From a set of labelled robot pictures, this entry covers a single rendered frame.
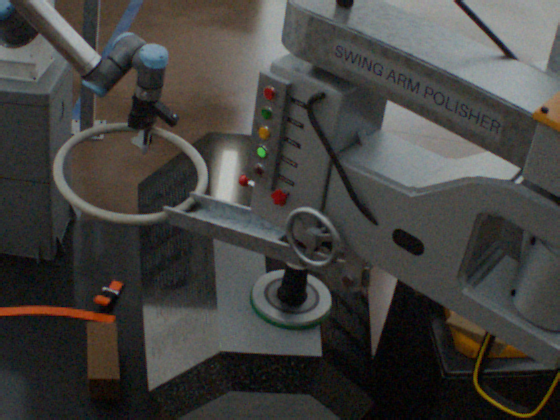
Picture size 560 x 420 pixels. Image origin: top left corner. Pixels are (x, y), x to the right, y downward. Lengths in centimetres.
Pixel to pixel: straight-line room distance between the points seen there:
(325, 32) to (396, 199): 38
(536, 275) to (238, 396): 85
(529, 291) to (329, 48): 66
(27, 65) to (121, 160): 125
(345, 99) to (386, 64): 16
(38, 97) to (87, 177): 108
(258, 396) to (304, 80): 81
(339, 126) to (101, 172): 257
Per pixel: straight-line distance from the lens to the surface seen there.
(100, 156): 434
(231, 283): 228
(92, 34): 425
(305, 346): 214
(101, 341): 309
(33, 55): 323
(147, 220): 234
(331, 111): 176
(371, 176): 178
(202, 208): 241
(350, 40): 167
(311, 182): 186
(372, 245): 184
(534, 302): 170
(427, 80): 160
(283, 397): 210
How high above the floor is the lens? 234
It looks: 36 degrees down
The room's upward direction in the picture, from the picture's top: 9 degrees clockwise
